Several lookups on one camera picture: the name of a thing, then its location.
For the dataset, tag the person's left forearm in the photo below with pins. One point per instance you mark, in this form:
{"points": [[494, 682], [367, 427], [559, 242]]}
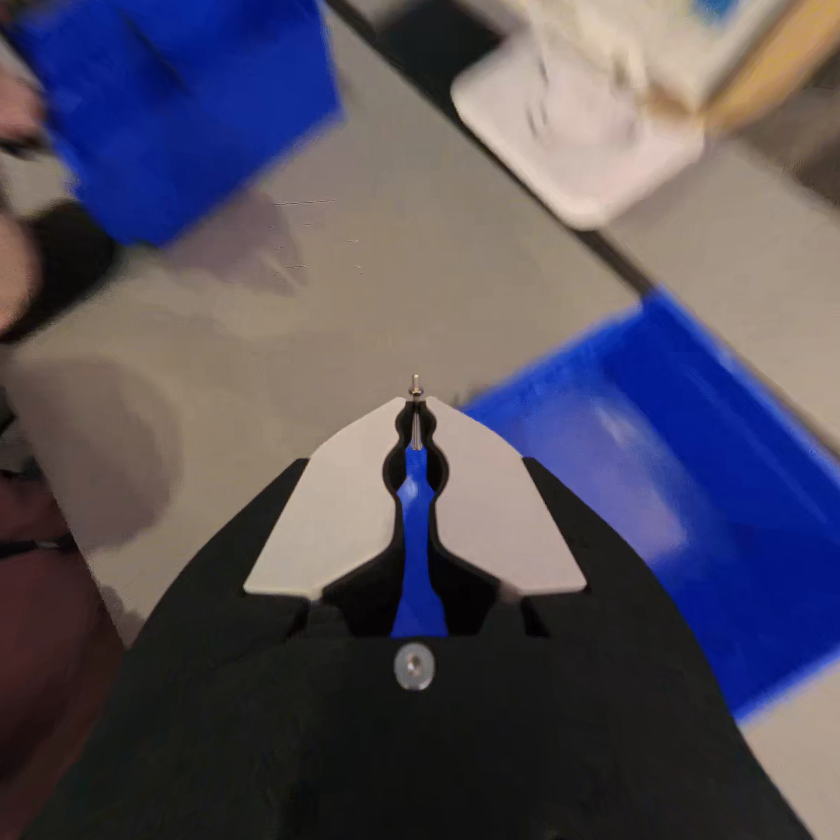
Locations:
{"points": [[16, 275]]}

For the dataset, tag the printed instruction sheet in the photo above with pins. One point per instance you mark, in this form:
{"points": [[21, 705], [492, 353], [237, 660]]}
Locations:
{"points": [[722, 46]]}

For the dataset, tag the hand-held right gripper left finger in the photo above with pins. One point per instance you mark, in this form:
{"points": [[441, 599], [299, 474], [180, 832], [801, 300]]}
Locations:
{"points": [[328, 518]]}

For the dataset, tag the long metal bolt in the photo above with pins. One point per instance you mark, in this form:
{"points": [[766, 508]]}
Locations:
{"points": [[415, 430]]}

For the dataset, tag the plain blue bin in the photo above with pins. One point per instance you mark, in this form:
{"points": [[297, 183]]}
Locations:
{"points": [[689, 459]]}

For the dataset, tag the blue bin with divider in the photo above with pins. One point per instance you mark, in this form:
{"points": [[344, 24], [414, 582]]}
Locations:
{"points": [[184, 111]]}

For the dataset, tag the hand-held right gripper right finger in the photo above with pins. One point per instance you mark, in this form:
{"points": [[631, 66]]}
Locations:
{"points": [[505, 518]]}

